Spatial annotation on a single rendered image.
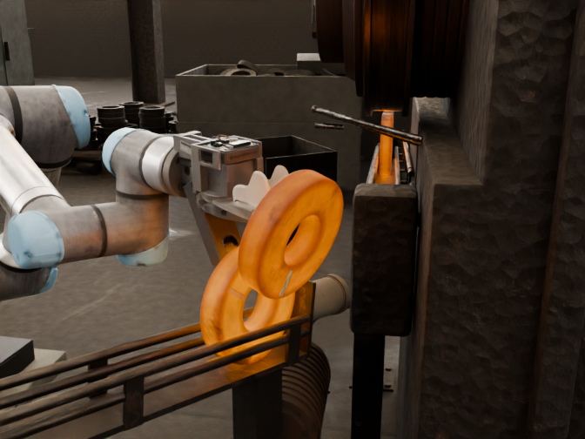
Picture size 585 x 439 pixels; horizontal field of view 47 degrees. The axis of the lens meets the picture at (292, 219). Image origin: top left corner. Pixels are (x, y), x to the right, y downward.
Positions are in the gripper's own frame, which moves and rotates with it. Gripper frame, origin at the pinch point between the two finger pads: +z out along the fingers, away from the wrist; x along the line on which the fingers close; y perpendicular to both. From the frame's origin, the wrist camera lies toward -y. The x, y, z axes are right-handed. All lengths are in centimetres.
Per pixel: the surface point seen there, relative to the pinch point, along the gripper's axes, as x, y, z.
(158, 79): 409, -82, -616
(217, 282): -5.9, -8.2, -6.8
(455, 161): 25.7, 3.1, 5.6
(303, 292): 7.7, -13.7, -5.4
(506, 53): 18.3, 18.3, 14.9
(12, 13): 153, 6, -408
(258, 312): 2.0, -15.6, -8.1
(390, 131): 37.7, 2.3, -13.9
